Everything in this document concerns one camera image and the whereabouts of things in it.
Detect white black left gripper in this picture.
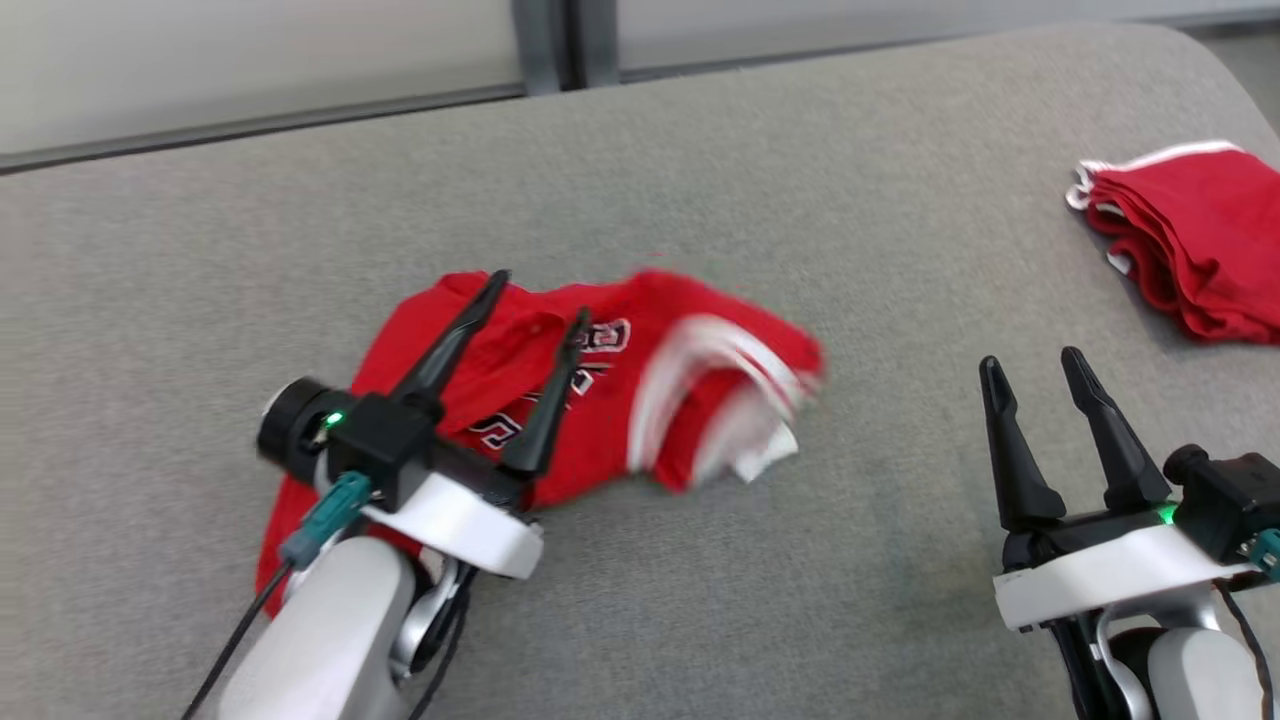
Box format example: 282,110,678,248
360,268,593,581

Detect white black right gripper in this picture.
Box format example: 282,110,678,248
978,346,1261,633

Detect red jersey with number 23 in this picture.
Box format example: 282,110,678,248
255,268,826,621

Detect red shorts with white stripe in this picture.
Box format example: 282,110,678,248
1065,140,1280,346

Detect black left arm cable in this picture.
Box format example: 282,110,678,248
180,472,373,720

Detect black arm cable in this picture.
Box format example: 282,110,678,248
1215,530,1280,720
180,472,373,720

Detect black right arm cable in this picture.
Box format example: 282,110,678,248
1215,530,1280,720

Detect grey vertical partition post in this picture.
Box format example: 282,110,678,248
510,0,621,96

